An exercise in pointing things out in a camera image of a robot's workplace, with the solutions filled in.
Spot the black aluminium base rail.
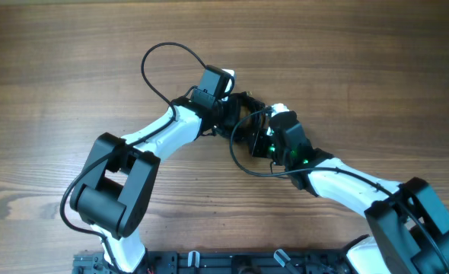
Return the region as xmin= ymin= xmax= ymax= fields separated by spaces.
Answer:
xmin=72 ymin=249 xmax=347 ymax=274

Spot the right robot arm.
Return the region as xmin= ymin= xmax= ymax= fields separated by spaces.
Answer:
xmin=250 ymin=108 xmax=449 ymax=273

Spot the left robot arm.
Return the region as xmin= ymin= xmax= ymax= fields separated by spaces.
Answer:
xmin=65 ymin=65 xmax=236 ymax=273

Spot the black left camera cable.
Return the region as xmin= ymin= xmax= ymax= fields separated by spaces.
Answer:
xmin=59 ymin=41 xmax=209 ymax=274

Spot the black USB cable bundle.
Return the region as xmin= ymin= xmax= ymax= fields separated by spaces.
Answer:
xmin=212 ymin=91 xmax=275 ymax=144

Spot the black right camera cable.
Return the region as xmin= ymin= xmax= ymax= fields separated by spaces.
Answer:
xmin=228 ymin=107 xmax=449 ymax=274

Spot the black camera cable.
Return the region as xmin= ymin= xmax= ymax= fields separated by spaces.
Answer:
xmin=59 ymin=41 xmax=209 ymax=274
xmin=228 ymin=107 xmax=449 ymax=274

